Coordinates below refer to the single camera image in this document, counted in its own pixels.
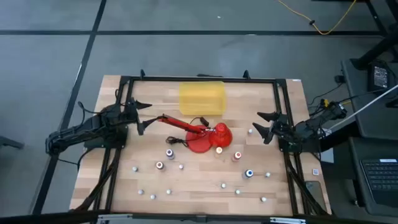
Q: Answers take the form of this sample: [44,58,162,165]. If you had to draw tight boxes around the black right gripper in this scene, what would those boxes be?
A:
[252,111,296,144]

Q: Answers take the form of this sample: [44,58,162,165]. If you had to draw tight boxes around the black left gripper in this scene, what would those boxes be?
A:
[118,98,162,136]

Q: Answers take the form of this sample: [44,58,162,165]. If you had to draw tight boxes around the translucent yellow plastic bin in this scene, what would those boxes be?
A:
[178,80,227,116]

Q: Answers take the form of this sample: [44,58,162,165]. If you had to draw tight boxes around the red desk lamp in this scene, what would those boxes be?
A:
[157,113,233,154]

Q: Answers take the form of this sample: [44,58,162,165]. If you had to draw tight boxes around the dark smartphone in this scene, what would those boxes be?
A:
[305,180,328,213]

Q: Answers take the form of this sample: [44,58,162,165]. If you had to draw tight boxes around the white diagonal pole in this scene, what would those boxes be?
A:
[328,83,398,130]

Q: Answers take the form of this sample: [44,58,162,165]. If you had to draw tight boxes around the grey side desk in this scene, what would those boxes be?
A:
[340,58,398,218]

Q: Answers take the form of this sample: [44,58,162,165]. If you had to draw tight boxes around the black power adapter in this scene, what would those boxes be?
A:
[368,61,396,93]

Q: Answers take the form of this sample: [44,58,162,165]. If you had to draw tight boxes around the black desk leg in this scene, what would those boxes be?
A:
[351,0,398,71]

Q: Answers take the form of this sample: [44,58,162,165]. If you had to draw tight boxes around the black laptop keyboard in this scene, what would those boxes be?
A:
[359,157,398,208]

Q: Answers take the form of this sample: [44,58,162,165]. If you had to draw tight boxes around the grey chair base leg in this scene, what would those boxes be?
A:
[0,135,25,150]

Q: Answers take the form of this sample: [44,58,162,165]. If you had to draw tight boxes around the black gantry beam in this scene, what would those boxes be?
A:
[0,210,398,224]

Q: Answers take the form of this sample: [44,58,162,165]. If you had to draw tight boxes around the black lamp power cord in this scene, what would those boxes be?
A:
[165,116,215,147]

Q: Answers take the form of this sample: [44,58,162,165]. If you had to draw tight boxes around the black cables with yellow plug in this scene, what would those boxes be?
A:
[307,81,346,116]

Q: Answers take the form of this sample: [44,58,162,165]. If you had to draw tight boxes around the yellow extension cable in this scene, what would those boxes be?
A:
[277,0,358,35]

